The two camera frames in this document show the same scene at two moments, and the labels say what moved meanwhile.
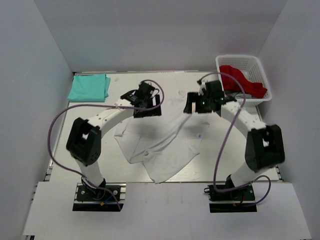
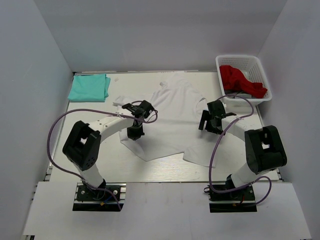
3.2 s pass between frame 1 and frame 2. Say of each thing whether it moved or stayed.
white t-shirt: moved
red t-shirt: stayed
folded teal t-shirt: stayed
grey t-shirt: stayed
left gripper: moved
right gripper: moved
